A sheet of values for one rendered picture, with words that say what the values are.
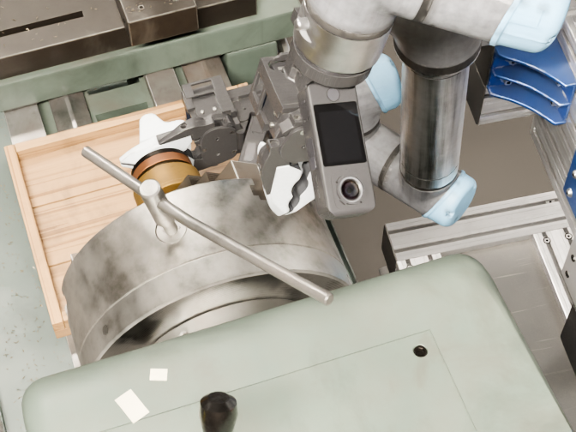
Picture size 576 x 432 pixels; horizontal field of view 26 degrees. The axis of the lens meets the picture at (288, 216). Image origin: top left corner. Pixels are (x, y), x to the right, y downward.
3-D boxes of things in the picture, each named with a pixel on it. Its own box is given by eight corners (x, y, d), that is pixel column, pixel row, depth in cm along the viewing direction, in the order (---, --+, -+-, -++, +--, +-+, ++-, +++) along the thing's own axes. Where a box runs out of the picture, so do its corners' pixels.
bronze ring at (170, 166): (216, 190, 144) (193, 133, 149) (139, 213, 143) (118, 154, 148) (222, 237, 152) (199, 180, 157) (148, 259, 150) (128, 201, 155)
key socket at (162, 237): (156, 245, 131) (149, 232, 129) (177, 222, 132) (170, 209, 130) (179, 261, 130) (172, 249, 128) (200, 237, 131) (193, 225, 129)
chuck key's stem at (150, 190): (164, 244, 131) (133, 190, 122) (177, 229, 132) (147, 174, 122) (178, 255, 130) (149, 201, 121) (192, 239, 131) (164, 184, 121)
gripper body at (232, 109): (179, 123, 161) (268, 99, 163) (199, 174, 157) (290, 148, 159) (175, 85, 155) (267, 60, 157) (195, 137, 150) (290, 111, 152)
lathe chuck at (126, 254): (366, 333, 154) (327, 206, 127) (128, 429, 153) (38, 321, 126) (340, 273, 158) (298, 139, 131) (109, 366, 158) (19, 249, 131)
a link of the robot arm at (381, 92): (403, 123, 162) (408, 81, 155) (323, 146, 160) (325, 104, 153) (381, 79, 166) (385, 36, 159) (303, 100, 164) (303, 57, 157)
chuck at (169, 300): (376, 357, 152) (339, 233, 125) (135, 453, 151) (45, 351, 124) (366, 333, 154) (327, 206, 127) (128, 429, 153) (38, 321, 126)
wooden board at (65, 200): (315, 262, 170) (316, 247, 166) (57, 339, 163) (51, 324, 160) (248, 99, 185) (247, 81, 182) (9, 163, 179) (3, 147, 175)
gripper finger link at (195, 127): (157, 149, 154) (224, 131, 156) (161, 160, 153) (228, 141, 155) (153, 126, 150) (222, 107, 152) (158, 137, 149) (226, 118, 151)
